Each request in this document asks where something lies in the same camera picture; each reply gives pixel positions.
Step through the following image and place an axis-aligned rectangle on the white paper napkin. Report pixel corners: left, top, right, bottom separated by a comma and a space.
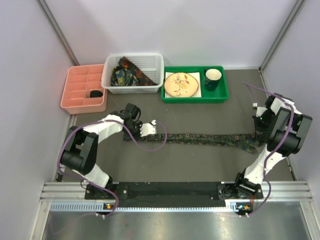
165, 71, 202, 98

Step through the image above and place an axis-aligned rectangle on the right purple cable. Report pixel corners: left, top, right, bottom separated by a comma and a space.
240, 80, 294, 218

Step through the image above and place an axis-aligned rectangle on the white slotted cable duct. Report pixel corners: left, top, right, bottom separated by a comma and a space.
50, 202, 239, 213

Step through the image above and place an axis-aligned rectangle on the white perforated plastic basket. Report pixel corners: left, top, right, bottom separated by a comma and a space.
101, 53, 165, 94

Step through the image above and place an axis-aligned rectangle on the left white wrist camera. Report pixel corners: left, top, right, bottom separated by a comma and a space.
140, 119, 157, 137

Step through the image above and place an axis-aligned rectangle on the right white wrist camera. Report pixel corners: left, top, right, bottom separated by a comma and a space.
252, 102, 267, 118

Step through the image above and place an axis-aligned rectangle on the left aluminium corner post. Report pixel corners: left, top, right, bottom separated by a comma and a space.
36, 0, 80, 66

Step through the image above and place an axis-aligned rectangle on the beige floral plate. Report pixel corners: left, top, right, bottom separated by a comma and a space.
164, 72, 201, 98

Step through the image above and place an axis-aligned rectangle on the right aluminium corner post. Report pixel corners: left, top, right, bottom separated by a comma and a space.
258, 0, 306, 72

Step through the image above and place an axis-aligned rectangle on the pink divided organizer box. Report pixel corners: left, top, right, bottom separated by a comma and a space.
60, 64, 108, 115

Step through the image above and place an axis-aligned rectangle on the purple cable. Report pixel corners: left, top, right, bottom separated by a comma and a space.
240, 80, 294, 218
56, 119, 168, 217

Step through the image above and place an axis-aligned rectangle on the green floral tie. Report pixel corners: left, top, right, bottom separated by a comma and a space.
137, 133, 262, 155

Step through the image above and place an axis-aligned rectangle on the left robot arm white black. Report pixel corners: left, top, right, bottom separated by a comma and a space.
59, 103, 143, 199

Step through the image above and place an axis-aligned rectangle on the green plastic tray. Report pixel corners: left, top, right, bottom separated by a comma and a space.
161, 66, 229, 104

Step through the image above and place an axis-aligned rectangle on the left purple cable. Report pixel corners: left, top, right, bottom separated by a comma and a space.
56, 119, 168, 217

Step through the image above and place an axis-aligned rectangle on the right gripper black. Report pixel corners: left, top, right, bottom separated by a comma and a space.
252, 109, 276, 142

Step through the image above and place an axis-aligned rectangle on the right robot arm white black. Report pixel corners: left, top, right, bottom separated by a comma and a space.
233, 93, 313, 199

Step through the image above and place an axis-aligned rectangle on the aluminium corner post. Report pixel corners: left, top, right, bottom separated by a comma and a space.
258, 0, 306, 72
36, 0, 80, 66

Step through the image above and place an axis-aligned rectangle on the blue yellow floral tie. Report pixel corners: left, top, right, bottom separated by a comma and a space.
110, 66, 139, 87

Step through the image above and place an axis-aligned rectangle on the dark green mug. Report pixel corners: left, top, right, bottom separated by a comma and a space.
204, 69, 222, 91

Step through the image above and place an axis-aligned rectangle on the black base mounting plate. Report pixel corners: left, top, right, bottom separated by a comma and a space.
84, 181, 264, 208

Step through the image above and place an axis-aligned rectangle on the aluminium frame rail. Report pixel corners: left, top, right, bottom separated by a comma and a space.
40, 181, 313, 202

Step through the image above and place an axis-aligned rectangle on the dark orange leaf tie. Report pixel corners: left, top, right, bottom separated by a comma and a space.
118, 56, 157, 86

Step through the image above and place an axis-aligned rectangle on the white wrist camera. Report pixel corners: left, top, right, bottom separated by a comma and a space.
252, 102, 267, 118
140, 119, 157, 137

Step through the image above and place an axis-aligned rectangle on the rolled black tie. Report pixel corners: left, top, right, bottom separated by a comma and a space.
89, 90, 103, 98

